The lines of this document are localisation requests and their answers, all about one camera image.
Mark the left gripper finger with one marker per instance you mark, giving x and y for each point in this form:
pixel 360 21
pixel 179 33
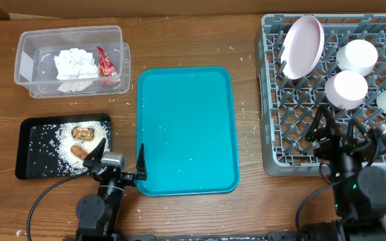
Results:
pixel 141 171
pixel 96 154

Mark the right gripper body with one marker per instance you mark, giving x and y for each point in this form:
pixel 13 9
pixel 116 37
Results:
pixel 336 150

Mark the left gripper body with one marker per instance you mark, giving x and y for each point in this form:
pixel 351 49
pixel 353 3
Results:
pixel 126 179

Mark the carrot piece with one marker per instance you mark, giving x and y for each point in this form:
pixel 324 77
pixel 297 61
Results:
pixel 78 152

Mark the walnut food scrap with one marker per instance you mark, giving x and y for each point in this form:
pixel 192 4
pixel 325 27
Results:
pixel 83 133

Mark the small white bowl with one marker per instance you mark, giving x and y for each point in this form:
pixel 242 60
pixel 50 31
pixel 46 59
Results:
pixel 347 89

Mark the white tissue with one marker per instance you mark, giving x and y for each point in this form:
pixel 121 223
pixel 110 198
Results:
pixel 75 64
pixel 74 86

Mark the large white plate with rice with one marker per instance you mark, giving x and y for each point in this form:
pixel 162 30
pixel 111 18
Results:
pixel 303 46

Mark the red snack wrapper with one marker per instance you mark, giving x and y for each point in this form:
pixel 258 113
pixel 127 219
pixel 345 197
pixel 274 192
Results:
pixel 106 68

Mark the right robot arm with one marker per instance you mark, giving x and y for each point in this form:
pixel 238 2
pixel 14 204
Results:
pixel 359 188

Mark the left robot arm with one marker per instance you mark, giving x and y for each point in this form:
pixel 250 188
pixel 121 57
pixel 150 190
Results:
pixel 97 213

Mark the grey dishwasher rack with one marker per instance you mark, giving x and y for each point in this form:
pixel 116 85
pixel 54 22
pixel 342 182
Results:
pixel 288 106

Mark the clear plastic waste bin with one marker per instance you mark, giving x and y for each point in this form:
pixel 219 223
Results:
pixel 35 68

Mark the pile of white rice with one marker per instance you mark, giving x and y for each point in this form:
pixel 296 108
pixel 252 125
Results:
pixel 48 152

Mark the black plastic tray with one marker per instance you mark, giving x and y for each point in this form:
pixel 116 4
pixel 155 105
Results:
pixel 27 124

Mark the teal plastic serving tray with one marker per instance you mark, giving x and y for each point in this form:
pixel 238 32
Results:
pixel 186 126

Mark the brown cardboard backdrop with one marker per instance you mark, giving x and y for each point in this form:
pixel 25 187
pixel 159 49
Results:
pixel 154 8

